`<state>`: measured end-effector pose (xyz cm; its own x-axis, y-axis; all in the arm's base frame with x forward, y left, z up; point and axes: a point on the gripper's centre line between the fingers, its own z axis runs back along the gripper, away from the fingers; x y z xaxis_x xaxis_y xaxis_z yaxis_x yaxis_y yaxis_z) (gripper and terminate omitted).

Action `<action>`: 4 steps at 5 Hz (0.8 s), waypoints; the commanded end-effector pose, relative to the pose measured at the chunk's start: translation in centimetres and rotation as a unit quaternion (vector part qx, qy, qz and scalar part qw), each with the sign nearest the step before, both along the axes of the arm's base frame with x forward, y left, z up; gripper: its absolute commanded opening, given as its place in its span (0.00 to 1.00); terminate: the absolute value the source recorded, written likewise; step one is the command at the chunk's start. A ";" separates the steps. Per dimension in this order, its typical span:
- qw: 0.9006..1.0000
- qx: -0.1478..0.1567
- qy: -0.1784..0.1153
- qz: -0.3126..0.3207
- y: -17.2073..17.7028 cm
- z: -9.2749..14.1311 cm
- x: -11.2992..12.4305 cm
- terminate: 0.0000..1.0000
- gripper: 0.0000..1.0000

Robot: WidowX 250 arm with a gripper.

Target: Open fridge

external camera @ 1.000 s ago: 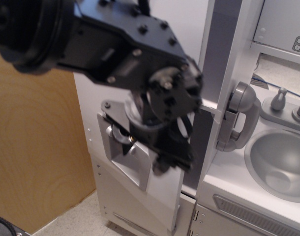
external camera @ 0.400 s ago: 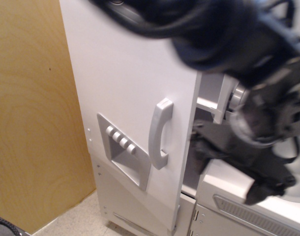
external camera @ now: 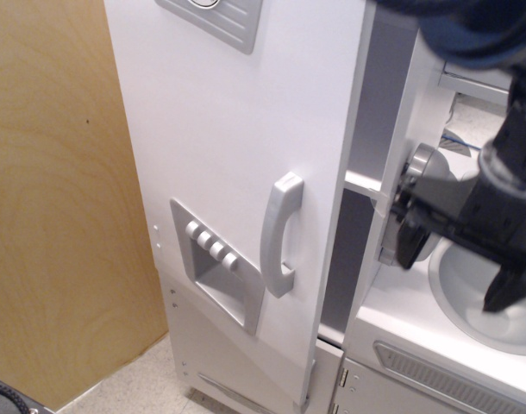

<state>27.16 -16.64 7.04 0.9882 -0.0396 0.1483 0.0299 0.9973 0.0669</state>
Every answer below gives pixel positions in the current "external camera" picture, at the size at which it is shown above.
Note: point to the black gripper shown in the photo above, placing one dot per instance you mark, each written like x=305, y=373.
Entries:
x=497, y=222

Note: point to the grey fridge door handle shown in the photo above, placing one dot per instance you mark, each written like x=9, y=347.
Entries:
x=285, y=199

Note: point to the white toy fridge door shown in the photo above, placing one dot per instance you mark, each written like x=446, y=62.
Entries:
x=215, y=128

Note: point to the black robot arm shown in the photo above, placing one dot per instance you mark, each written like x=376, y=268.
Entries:
x=484, y=35

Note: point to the grey toy sink bowl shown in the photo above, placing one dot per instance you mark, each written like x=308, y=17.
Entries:
x=459, y=280

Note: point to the grey toy telephone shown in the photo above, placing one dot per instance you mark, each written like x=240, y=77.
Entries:
x=430, y=194

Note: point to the white toy kitchen cabinet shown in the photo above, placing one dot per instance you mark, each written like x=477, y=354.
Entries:
x=402, y=106

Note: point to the grey vent panel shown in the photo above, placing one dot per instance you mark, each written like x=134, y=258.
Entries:
x=445, y=383

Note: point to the metal cabinet hinge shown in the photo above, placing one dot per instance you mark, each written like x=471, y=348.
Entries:
x=343, y=378

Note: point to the grey ice dispenser panel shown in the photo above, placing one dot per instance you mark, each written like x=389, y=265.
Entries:
x=229, y=280

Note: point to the white lower freezer door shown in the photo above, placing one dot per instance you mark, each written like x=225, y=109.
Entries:
x=220, y=364

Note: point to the plywood board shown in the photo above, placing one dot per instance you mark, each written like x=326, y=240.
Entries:
x=79, y=294

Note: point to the black case corner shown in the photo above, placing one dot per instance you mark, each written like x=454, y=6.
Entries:
x=13, y=401

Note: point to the grey lower door handle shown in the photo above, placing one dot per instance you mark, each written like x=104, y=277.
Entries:
x=310, y=378

